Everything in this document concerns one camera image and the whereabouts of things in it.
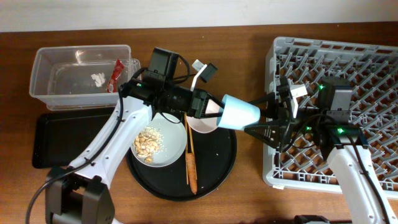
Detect orange carrot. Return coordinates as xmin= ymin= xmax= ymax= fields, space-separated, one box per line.
xmin=186 ymin=153 xmax=198 ymax=195

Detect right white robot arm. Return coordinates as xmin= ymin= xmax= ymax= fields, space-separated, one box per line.
xmin=244 ymin=77 xmax=397 ymax=223

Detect round black serving tray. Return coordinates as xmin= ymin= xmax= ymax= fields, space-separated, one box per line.
xmin=126 ymin=128 xmax=237 ymax=202

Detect wooden chopstick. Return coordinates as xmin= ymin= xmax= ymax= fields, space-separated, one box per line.
xmin=188 ymin=124 xmax=198 ymax=180
xmin=183 ymin=114 xmax=189 ymax=185

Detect left wooden chopstick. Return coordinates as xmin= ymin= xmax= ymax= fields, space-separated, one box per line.
xmin=183 ymin=114 xmax=189 ymax=185

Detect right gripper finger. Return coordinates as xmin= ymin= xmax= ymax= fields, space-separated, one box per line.
xmin=249 ymin=93 xmax=277 ymax=108
xmin=244 ymin=121 xmax=287 ymax=149

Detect right wooden chopstick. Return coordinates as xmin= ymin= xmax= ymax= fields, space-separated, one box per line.
xmin=188 ymin=124 xmax=198 ymax=180

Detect peanut shell food scraps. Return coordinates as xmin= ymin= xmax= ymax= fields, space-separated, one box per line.
xmin=132 ymin=127 xmax=163 ymax=163

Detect light blue cup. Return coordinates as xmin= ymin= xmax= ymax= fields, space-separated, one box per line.
xmin=216 ymin=95 xmax=261 ymax=130

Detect white bowl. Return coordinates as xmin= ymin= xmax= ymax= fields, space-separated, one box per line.
xmin=187 ymin=100 xmax=220 ymax=134

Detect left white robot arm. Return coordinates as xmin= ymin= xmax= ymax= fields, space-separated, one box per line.
xmin=25 ymin=47 xmax=224 ymax=223

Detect crumpled white tissue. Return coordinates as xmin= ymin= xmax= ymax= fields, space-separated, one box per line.
xmin=91 ymin=73 xmax=106 ymax=87

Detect black rectangular tray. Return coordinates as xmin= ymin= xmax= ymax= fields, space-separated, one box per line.
xmin=32 ymin=108 xmax=114 ymax=169

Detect clear plastic waste bin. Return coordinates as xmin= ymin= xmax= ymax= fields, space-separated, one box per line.
xmin=29 ymin=45 xmax=141 ymax=111

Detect red snack wrapper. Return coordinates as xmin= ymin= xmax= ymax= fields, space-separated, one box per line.
xmin=106 ymin=59 xmax=125 ymax=93

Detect grey dishwasher rack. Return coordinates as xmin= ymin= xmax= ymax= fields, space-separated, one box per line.
xmin=262 ymin=37 xmax=397 ymax=199

